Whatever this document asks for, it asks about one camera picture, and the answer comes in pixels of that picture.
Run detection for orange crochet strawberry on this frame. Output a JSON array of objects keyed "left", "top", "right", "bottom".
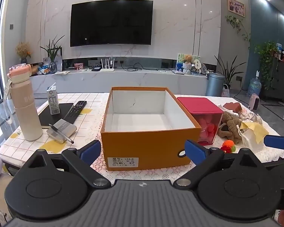
[{"left": 220, "top": 140, "right": 236, "bottom": 154}]

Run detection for white cloth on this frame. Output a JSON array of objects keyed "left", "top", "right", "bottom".
[{"left": 238, "top": 127, "right": 265, "bottom": 153}]

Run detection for brown plush toy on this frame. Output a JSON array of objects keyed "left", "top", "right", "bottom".
[{"left": 218, "top": 112, "right": 242, "bottom": 144}]

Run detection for brown cat-shaped sponge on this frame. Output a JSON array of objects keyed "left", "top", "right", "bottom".
[{"left": 223, "top": 102, "right": 242, "bottom": 113}]

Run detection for black pen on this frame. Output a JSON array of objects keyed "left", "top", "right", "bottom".
[{"left": 49, "top": 124, "right": 74, "bottom": 144}]

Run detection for yellow cloth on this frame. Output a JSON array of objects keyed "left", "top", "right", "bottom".
[{"left": 240, "top": 121, "right": 269, "bottom": 144}]

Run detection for silver metal card case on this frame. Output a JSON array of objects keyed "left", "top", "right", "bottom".
[{"left": 47, "top": 119, "right": 77, "bottom": 144}]

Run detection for red lidded plastic box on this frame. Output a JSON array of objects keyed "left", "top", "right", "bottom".
[{"left": 177, "top": 97, "right": 224, "bottom": 145}]

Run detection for black remote control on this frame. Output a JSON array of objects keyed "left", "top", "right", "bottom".
[{"left": 63, "top": 100, "right": 87, "bottom": 124}]

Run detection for pink space heater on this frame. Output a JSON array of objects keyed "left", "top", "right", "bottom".
[{"left": 248, "top": 93, "right": 260, "bottom": 111}]

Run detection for black notebook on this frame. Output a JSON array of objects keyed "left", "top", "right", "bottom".
[{"left": 38, "top": 103, "right": 73, "bottom": 129}]

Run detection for water jug with pump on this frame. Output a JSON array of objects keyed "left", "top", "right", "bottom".
[{"left": 247, "top": 71, "right": 262, "bottom": 97}]

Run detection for pastel woven basket bag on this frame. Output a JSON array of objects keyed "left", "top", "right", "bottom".
[{"left": 222, "top": 84, "right": 230, "bottom": 97}]

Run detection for orange cardboard box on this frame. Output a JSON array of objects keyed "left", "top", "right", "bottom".
[{"left": 100, "top": 87, "right": 201, "bottom": 171}]

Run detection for small milk carton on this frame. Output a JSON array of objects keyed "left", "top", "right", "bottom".
[{"left": 47, "top": 83, "right": 60, "bottom": 115}]

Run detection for blue metal trash bin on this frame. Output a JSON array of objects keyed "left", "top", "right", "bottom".
[{"left": 206, "top": 72, "right": 225, "bottom": 96}]

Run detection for potted snake plant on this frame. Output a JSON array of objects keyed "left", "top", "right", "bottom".
[{"left": 215, "top": 55, "right": 246, "bottom": 88}]

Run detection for white wifi router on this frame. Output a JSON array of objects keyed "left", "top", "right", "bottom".
[{"left": 100, "top": 58, "right": 115, "bottom": 72}]

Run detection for green bushy potted plant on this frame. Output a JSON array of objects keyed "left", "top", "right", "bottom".
[{"left": 254, "top": 41, "right": 277, "bottom": 90}]

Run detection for teddy bear on stand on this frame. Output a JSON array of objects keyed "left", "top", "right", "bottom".
[{"left": 183, "top": 54, "right": 192, "bottom": 75}]

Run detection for pink beige water bottle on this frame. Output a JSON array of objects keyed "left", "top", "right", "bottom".
[{"left": 3, "top": 64, "right": 42, "bottom": 141}]

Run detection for green plant in vase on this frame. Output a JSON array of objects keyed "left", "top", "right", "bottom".
[{"left": 40, "top": 35, "right": 65, "bottom": 73}]

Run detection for dried flowers in vase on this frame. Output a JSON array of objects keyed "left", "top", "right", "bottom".
[{"left": 16, "top": 42, "right": 31, "bottom": 64}]

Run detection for hanging ivy vine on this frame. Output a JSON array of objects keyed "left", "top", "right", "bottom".
[{"left": 225, "top": 15, "right": 250, "bottom": 43}]

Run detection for wall mounted black television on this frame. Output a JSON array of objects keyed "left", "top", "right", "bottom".
[{"left": 70, "top": 0, "right": 153, "bottom": 47}]

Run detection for framed wall picture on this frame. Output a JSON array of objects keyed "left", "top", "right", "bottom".
[{"left": 227, "top": 0, "right": 246, "bottom": 17}]

